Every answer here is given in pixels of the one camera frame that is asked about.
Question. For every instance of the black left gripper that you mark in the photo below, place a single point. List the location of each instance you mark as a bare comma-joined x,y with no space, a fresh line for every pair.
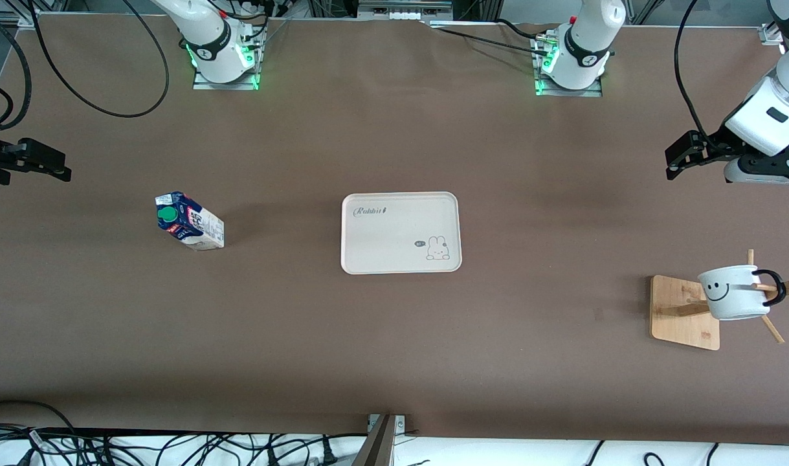
718,143

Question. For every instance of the blue white milk carton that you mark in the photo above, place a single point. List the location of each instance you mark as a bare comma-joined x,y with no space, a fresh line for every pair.
203,230

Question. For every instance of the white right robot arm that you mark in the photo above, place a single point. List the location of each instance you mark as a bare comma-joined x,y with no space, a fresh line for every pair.
216,45

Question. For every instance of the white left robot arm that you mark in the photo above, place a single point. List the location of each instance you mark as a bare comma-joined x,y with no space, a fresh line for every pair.
585,45

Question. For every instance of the cream rabbit print tray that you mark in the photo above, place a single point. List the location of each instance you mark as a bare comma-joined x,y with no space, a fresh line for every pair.
394,233

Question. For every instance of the wooden mug stand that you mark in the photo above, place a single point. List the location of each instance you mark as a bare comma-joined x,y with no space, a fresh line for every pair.
682,323

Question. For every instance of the silver power strip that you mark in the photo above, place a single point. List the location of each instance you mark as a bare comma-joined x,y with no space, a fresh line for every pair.
404,10

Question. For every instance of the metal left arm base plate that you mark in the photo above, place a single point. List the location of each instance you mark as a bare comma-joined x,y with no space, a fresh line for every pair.
569,92

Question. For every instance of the aluminium frame corner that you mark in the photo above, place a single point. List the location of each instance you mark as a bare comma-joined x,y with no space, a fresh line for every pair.
28,18
771,33

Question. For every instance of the silver metal bracket plate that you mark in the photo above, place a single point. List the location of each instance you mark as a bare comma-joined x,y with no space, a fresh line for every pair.
400,424

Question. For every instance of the grey metal post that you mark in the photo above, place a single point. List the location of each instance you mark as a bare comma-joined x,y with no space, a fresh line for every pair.
378,446

